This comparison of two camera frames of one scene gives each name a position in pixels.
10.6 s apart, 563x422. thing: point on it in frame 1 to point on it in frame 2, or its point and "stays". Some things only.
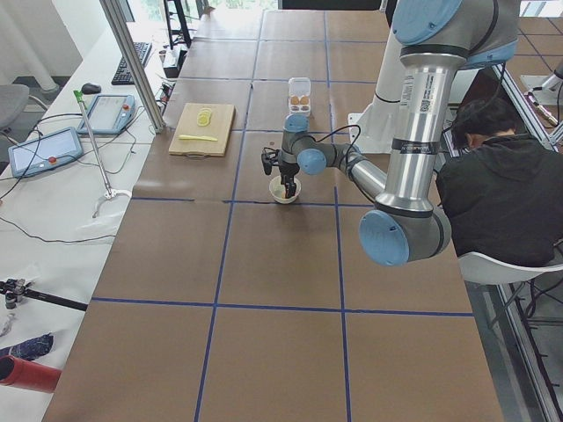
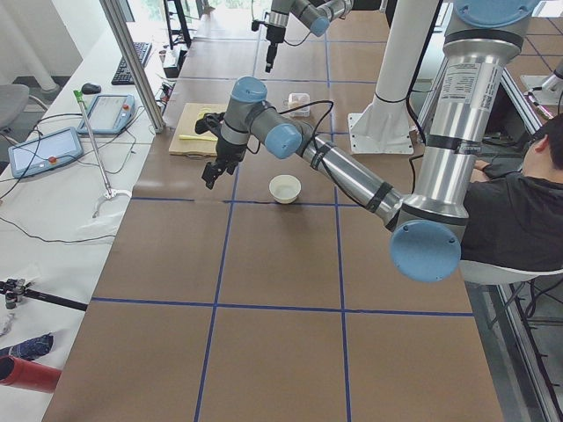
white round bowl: [277, 191] stays
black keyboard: [122, 76] stays
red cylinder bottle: [30, 374] stays
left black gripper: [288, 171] to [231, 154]
